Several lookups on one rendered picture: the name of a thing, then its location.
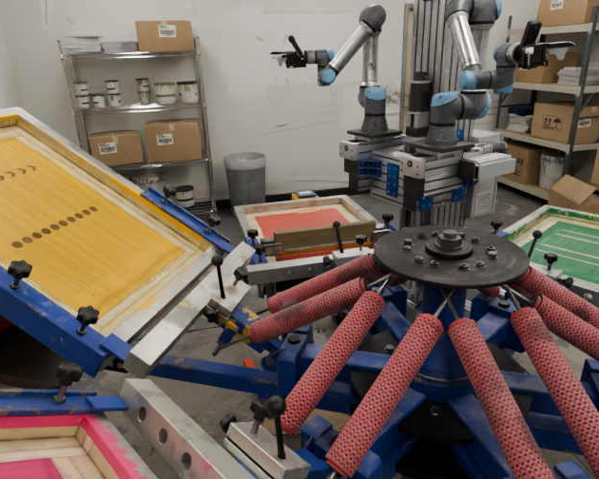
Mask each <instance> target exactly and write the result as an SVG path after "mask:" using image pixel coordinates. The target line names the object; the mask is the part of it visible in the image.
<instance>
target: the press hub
mask: <svg viewBox="0 0 599 479"><path fill-rule="evenodd" d="M374 255H375V258H376V260H377V261H378V263H379V264H380V265H382V266H383V267H384V268H385V269H387V270H388V271H390V272H392V273H394V274H396V275H398V276H400V277H402V278H407V279H409V280H412V281H415V282H419V283H423V284H424V286H423V299H422V309H421V310H419V311H418V312H417V314H416V316H415V319H416V318H417V317H418V315H420V314H430V315H432V316H433V315H434V313H435V311H436V310H437V308H438V307H439V305H440V304H441V302H442V301H443V299H444V296H443V294H442V292H441V290H440V288H439V287H445V290H446V292H447V294H448V292H449V291H450V289H451V288H455V290H454V292H453V294H452V295H451V297H450V300H451V302H452V304H453V306H454V308H455V310H456V312H457V314H458V316H459V318H466V316H465V315H464V311H465V302H466V295H467V289H481V288H491V287H496V286H501V285H505V284H508V283H511V282H514V281H516V280H518V279H520V278H522V277H523V276H524V275H525V274H526V273H527V272H528V270H529V267H530V259H529V257H528V255H527V253H526V252H525V251H524V250H523V249H522V248H521V247H520V246H518V245H517V244H515V243H513V242H512V241H510V240H508V239H504V238H502V237H499V236H497V235H495V234H491V233H488V232H484V231H480V230H475V229H471V228H465V227H457V226H447V225H424V226H414V227H408V228H403V229H399V230H396V231H393V232H390V233H388V234H386V235H384V236H383V237H381V238H380V239H379V240H378V241H377V242H376V244H375V247H374ZM437 319H439V320H440V321H441V323H442V326H443V328H444V331H443V333H442V335H441V336H440V338H439V339H438V341H437V342H436V344H435V345H434V347H433V348H432V350H431V352H430V353H429V355H428V356H427V358H426V360H425V361H424V363H423V364H422V366H421V368H420V369H419V371H418V372H417V374H416V376H415V378H414V379H413V381H412V383H411V384H410V386H409V388H411V389H413V390H415V391H417V392H419V393H423V394H425V395H426V399H425V400H424V401H423V402H422V403H421V404H420V405H419V406H418V407H417V408H416V409H414V410H413V411H412V412H411V413H410V414H409V415H408V416H407V417H406V418H404V419H403V420H402V421H401V422H400V423H399V424H398V426H397V429H398V430H399V431H402V432H405V433H407V434H410V435H412V436H415V437H418V438H421V439H420V440H419V441H418V442H417V443H416V444H415V445H414V446H413V447H412V448H411V449H410V450H409V451H408V452H407V453H406V454H405V455H404V456H403V457H402V458H401V459H400V460H399V461H398V462H397V463H396V472H398V473H400V474H401V479H469V477H468V476H467V475H466V473H465V472H464V470H463V469H462V468H461V467H460V466H459V464H458V463H457V461H456V460H455V458H454V456H453V455H452V454H451V452H450V451H449V449H448V448H447V446H446V445H445V444H444V443H447V444H474V437H473V435H472V434H471V433H470V432H469V430H468V429H467V428H466V427H465V425H464V424H463V423H462V421H461V420H460V419H459V418H458V416H457V415H456V414H455V413H454V411H453V410H452V408H451V407H450V406H449V405H448V403H447V399H449V398H456V397H461V396H465V395H468V394H471V393H472V394H473V396H474V397H475V398H476V399H477V400H478V398H477V395H476V393H475V391H474V389H473V386H472V383H471V381H470V379H469V377H468V376H467V374H466V371H465V369H464V367H463V365H462V363H461V361H460V358H459V356H458V354H457V352H456V350H455V348H454V344H453V343H452V341H451V339H450V337H449V334H448V332H447V330H448V328H449V326H450V324H451V323H453V322H454V321H455V319H454V316H453V314H452V312H451V310H450V308H449V306H448V304H447V303H446V305H445V306H444V308H443V309H442V311H441V313H440V314H439V316H438V317H437ZM401 341H402V339H401V340H400V341H398V340H397V339H396V337H395V336H394V335H393V334H392V332H391V331H390V330H387V331H384V332H381V333H379V334H376V335H373V336H372V337H370V338H368V339H367V340H366V341H364V342H363V343H362V344H361V345H360V346H359V347H358V348H357V351H363V352H369V353H376V354H388V355H393V353H394V352H395V350H396V348H397V347H398V345H399V344H400V342H401ZM487 346H488V348H489V350H490V352H491V354H492V356H493V359H494V361H495V363H496V365H497V367H498V369H499V371H506V372H514V373H521V374H524V373H525V372H524V371H523V369H522V368H521V367H520V366H519V365H518V363H517V362H516V361H515V360H514V359H513V358H512V357H510V356H509V355H508V354H507V353H505V352H504V351H502V350H501V349H499V348H498V347H496V346H495V345H493V344H492V343H490V342H488V343H487ZM379 374H380V373H379V372H373V371H366V370H360V369H353V368H350V379H351V383H352V386H353V389H354V391H355V393H356V395H357V397H358V399H359V400H360V402H361V401H362V399H363V398H364V396H365V395H366V393H367V392H368V391H369V390H370V388H371V387H372V385H373V384H374V382H375V381H376V379H377V377H378V376H379ZM511 393H512V396H513V398H514V400H515V402H516V404H517V406H518V408H519V410H520V411H521V413H522V415H523V417H524V419H525V418H526V417H527V415H528V413H529V411H530V408H531V399H532V395H531V394H525V393H513V392H511ZM478 401H479V400H478Z"/></svg>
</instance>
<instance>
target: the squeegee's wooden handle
mask: <svg viewBox="0 0 599 479"><path fill-rule="evenodd" d="M376 230H377V223H376V222H375V221H374V220H366V221H357V222H349V223H341V224H340V228H339V232H340V237H341V241H347V240H355V239H356V235H364V236H366V237H367V239H370V240H372V232H373V231H376ZM278 242H281V251H283V249H287V248H294V247H301V246H309V245H317V244H324V243H332V242H338V237H337V232H336V229H335V228H334V227H333V225H324V226H317V227H308V228H301V229H293V230H284V231H277V232H274V243H278Z"/></svg>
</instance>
